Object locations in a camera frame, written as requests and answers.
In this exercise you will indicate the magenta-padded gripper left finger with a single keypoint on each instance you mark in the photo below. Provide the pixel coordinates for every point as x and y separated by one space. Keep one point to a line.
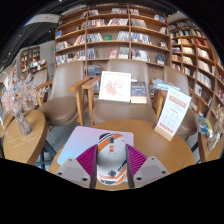
83 163

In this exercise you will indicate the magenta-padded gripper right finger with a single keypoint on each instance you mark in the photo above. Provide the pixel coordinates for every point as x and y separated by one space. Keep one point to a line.
138 163

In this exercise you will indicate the white orange computer mouse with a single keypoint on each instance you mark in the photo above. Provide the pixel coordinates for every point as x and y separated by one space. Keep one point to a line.
111 156

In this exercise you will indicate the blue pink gradient mouse pad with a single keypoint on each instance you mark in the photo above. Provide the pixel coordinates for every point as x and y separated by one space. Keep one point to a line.
80 140

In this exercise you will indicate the brown leather wooden armchair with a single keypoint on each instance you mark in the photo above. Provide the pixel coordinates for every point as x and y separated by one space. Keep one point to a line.
123 111
186 125
40 78
63 96

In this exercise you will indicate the round wooden side table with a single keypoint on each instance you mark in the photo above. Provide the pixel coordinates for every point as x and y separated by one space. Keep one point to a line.
210 151
26 143
5 125

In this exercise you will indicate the white red sign wooden stand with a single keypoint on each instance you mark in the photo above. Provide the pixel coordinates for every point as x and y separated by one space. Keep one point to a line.
173 111

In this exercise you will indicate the dark cover book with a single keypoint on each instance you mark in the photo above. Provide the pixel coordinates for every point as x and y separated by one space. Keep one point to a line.
138 91

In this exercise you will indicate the glass vase pink dried flowers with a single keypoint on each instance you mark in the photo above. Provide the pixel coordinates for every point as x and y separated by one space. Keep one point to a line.
22 125

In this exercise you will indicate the stack of colourful books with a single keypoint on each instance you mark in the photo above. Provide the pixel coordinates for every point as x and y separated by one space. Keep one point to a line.
204 125

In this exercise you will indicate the white framed floral picture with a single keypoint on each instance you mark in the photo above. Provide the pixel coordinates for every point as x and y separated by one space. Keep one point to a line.
115 86

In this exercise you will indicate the light blue book stack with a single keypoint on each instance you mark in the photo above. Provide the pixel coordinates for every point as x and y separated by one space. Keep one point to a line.
165 85

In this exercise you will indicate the glass vase beige dried flowers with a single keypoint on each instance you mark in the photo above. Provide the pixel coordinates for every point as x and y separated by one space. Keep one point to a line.
216 136

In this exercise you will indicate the distant wooden bookshelf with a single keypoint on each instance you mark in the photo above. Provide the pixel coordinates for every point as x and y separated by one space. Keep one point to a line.
28 60

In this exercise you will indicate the tall wooden bookshelf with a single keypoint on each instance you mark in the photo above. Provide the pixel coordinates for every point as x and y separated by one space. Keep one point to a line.
196 60

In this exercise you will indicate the large wooden bookshelf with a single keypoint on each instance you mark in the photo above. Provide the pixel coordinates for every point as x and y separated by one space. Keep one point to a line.
113 36

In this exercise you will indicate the white hanging ceiling panel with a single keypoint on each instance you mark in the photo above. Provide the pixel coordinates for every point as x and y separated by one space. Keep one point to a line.
41 19

